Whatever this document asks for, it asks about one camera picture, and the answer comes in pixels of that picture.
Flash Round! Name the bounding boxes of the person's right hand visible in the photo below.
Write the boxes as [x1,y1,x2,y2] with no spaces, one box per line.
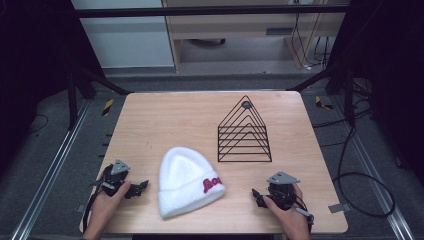
[262,183,311,236]

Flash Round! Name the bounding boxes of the right hand-held gripper cable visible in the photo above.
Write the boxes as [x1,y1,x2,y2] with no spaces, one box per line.
[293,196,316,234]

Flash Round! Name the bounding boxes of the black wire triangular rack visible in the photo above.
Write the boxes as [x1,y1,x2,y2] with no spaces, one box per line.
[217,95,273,164]

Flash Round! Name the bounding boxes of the white cabinet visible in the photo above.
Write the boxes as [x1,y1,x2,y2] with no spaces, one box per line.
[70,0,176,70]

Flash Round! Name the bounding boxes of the hanging cables under desk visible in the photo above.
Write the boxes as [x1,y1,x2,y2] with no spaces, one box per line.
[290,0,333,72]

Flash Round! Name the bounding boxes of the left hand-held gripper cable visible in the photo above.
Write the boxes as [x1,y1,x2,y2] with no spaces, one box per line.
[81,179,105,233]

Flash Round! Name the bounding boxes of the person's left hand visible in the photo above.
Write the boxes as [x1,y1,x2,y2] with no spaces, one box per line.
[89,180,132,225]

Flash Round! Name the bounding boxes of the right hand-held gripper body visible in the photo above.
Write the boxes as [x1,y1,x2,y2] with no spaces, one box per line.
[265,171,301,211]

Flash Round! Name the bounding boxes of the grey metal floor rail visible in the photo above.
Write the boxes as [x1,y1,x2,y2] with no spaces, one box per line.
[331,96,416,240]
[11,99,92,240]

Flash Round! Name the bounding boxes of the hand-held gripper cable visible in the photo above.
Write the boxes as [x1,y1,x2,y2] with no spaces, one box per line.
[81,179,105,233]
[293,196,316,234]

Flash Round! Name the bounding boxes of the yellow black striped tape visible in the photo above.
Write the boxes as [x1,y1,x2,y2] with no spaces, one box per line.
[314,95,334,111]
[101,98,115,117]

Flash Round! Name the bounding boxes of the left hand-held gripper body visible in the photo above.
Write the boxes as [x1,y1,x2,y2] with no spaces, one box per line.
[89,159,132,198]

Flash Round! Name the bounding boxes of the black floor cable loop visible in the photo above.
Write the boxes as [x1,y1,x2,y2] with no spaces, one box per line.
[331,125,397,219]

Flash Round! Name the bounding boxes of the black horizontal frame bar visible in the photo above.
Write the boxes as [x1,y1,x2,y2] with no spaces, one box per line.
[73,4,350,19]

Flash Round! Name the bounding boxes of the black metal frame stand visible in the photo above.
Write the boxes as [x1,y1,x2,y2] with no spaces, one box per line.
[65,0,132,132]
[287,59,356,128]

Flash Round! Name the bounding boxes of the white knitted beanie hat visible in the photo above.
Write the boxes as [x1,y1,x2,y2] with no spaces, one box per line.
[157,146,228,220]

